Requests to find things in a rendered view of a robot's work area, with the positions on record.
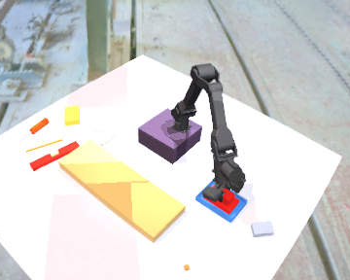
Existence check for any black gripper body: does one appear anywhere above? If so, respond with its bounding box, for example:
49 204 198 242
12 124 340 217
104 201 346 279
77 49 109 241
202 169 225 202

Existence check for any red flat bar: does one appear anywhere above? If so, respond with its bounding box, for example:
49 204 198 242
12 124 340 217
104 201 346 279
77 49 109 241
29 141 80 171

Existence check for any blue open tray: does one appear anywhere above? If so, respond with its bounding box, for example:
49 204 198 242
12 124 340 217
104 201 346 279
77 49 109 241
195 180 248 223

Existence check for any small white rectangular block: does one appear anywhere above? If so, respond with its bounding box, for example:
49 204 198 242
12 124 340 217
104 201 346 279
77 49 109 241
251 221 274 237

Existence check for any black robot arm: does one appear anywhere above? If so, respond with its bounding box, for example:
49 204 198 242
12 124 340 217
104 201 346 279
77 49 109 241
171 63 246 193

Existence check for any red rectangular block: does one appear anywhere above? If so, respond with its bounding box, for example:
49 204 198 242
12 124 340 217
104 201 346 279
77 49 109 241
204 188 239 214

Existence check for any orange-handled awl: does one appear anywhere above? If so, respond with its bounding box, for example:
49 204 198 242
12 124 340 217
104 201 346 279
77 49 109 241
17 118 50 142

